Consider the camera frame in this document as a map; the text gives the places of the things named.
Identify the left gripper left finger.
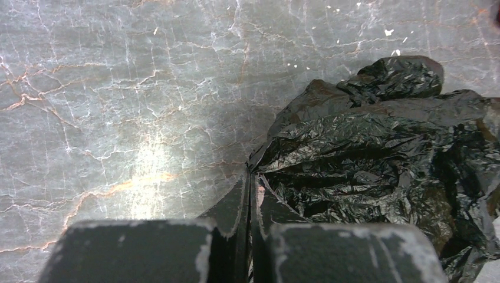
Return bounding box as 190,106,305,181
39,170,249,282

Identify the black trash bag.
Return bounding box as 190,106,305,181
249,55,499,282

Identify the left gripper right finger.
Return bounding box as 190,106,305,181
249,175,447,282

